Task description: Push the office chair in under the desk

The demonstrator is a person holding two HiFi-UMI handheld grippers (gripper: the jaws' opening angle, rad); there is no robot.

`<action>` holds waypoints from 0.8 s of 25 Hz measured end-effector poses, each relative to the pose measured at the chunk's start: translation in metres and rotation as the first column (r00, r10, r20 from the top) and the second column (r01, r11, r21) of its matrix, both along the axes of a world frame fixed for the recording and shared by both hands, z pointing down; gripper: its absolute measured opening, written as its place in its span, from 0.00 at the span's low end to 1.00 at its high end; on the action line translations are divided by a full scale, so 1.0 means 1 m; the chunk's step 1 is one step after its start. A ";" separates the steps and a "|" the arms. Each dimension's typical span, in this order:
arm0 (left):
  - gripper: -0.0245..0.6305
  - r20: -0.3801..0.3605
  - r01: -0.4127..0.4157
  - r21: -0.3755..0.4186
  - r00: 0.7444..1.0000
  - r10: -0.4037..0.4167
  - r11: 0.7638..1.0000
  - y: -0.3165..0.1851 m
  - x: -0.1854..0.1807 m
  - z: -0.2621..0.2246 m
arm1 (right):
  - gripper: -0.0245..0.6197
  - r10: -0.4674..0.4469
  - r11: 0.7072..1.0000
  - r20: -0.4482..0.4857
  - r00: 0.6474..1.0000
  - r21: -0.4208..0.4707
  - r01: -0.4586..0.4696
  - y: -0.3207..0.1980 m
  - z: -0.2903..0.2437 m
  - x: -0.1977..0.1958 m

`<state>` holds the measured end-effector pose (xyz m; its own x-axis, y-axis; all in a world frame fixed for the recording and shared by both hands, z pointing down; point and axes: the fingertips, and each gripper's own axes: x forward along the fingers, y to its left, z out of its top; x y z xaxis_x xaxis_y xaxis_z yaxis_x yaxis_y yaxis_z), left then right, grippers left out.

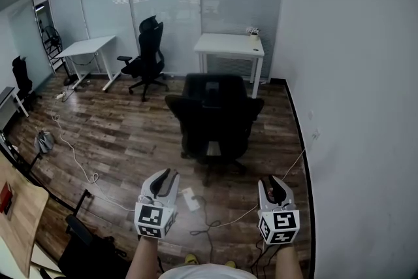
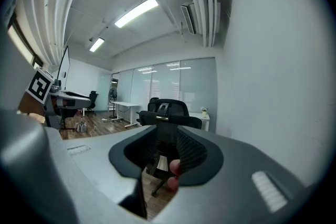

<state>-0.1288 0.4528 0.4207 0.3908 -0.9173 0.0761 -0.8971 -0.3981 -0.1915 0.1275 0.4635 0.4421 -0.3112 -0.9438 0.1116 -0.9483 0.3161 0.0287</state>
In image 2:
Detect black standing fan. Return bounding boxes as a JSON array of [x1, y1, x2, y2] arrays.
[[108, 87, 119, 119]]

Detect grey folded umbrella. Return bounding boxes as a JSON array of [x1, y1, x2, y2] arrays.
[[75, 117, 89, 133]]

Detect white ceiling air conditioner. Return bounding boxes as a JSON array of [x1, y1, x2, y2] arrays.
[[180, 0, 222, 36]]

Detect window with dark frame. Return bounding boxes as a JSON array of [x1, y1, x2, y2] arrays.
[[5, 12, 44, 69]]

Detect black mesh office chair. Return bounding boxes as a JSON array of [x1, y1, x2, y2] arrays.
[[136, 98, 208, 198]]

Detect white whiteboard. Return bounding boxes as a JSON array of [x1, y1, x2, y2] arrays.
[[57, 45, 71, 91]]

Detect grey wide-format printer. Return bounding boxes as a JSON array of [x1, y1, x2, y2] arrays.
[[45, 90, 92, 131]]

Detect white desk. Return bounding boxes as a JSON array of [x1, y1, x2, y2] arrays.
[[188, 112, 211, 132], [111, 101, 142, 129]]

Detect white floor cable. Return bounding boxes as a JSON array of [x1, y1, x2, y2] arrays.
[[89, 115, 111, 137]]

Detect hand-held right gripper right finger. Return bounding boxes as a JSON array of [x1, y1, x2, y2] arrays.
[[154, 125, 320, 224]]

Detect frosted glass partition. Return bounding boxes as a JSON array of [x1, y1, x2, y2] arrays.
[[111, 57, 218, 132]]

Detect long ceiling light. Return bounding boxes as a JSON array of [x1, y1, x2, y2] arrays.
[[113, 0, 160, 29]]

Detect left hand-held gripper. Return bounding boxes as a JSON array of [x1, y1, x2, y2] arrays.
[[25, 67, 62, 106]]

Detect short ceiling light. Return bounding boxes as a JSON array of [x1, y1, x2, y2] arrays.
[[89, 37, 106, 52]]

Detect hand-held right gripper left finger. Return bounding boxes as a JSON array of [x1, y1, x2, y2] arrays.
[[62, 125, 158, 220]]

